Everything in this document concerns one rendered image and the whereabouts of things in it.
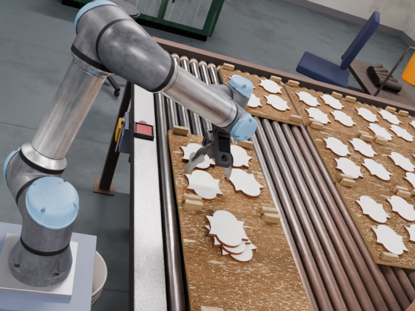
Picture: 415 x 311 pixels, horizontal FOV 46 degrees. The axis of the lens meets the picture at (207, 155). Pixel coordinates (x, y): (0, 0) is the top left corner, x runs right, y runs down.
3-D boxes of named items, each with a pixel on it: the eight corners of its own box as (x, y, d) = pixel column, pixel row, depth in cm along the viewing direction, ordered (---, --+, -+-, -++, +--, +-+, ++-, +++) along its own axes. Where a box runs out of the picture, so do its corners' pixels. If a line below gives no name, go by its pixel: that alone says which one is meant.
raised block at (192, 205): (183, 208, 148) (185, 202, 147) (182, 204, 149) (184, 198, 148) (201, 211, 150) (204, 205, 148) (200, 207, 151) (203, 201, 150)
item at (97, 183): (92, 192, 281) (127, 62, 236) (94, 179, 291) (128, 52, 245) (113, 195, 284) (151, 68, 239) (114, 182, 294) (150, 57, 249)
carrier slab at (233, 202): (176, 205, 151) (178, 202, 150) (167, 132, 183) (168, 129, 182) (277, 221, 161) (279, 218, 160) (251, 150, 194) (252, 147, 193)
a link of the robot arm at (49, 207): (28, 257, 109) (36, 211, 103) (12, 218, 118) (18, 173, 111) (79, 247, 117) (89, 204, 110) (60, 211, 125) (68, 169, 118)
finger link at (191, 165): (183, 164, 161) (205, 149, 159) (185, 174, 156) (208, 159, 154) (178, 158, 159) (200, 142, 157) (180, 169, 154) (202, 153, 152)
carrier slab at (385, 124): (369, 142, 237) (374, 136, 235) (341, 101, 270) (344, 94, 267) (427, 156, 247) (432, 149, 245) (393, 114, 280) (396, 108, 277)
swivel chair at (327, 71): (325, 110, 495) (379, 10, 438) (339, 141, 446) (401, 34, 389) (268, 92, 483) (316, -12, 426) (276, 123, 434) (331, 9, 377)
